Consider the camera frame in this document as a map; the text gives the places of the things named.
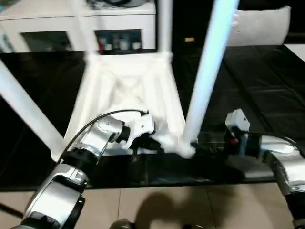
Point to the white plastic table top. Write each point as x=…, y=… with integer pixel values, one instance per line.
x=107, y=83

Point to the white plastic table leg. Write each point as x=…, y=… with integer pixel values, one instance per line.
x=88, y=35
x=165, y=26
x=26, y=100
x=209, y=71

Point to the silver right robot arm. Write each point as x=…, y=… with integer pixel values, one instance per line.
x=283, y=162

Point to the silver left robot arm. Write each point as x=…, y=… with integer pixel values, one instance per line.
x=100, y=136

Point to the black work mat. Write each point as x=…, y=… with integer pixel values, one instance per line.
x=262, y=83

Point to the dark robot right foot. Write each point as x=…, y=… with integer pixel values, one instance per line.
x=190, y=226

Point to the dark robot foot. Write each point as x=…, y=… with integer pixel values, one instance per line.
x=190, y=226
x=122, y=224

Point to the dark robot left foot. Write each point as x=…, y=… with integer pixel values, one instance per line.
x=122, y=224

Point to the white flat board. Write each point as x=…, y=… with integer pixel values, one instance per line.
x=296, y=51

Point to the grey cushion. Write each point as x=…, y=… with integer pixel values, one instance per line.
x=259, y=26

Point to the black box with gold label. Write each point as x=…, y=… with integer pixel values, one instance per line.
x=188, y=23

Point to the dark round device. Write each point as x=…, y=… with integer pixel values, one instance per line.
x=124, y=3

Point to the black metal support bar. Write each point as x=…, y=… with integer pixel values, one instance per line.
x=12, y=211

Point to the white glass-door cabinet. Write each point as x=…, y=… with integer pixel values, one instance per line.
x=47, y=21

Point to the white pipe with blue clip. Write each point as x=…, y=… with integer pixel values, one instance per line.
x=6, y=40

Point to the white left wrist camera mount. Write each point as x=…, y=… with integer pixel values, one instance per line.
x=143, y=124

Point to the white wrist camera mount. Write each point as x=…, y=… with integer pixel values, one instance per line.
x=143, y=124
x=238, y=121

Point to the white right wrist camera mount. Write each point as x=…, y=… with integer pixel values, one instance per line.
x=238, y=121

